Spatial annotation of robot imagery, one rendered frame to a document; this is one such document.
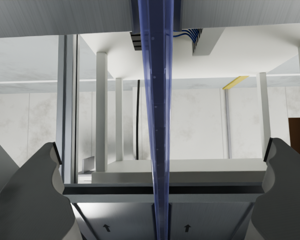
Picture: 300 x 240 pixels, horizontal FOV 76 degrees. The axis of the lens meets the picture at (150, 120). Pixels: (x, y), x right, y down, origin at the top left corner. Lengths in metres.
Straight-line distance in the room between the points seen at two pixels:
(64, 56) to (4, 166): 0.33
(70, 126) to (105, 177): 0.20
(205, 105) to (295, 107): 1.62
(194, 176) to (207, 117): 3.13
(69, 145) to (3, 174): 0.23
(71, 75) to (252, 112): 3.70
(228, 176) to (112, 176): 0.34
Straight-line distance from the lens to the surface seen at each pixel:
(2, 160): 0.30
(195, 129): 3.63
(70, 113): 0.50
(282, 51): 0.82
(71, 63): 0.53
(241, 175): 0.64
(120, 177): 0.60
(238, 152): 3.86
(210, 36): 0.52
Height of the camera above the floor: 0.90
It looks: 5 degrees down
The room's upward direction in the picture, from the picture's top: 179 degrees clockwise
